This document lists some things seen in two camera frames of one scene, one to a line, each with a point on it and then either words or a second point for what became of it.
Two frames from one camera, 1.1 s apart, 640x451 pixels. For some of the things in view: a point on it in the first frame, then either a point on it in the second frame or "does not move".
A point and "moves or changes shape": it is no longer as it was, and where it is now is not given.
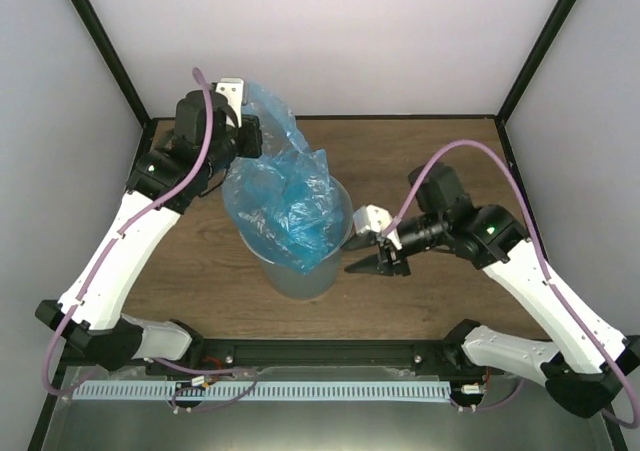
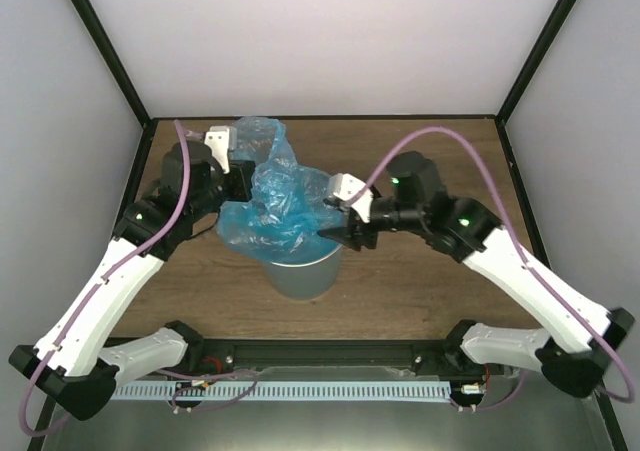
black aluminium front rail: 252,353 does not move
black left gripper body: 251,147 -> 241,192
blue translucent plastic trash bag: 285,202 moves or changes shape
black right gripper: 385,263 -> 348,235
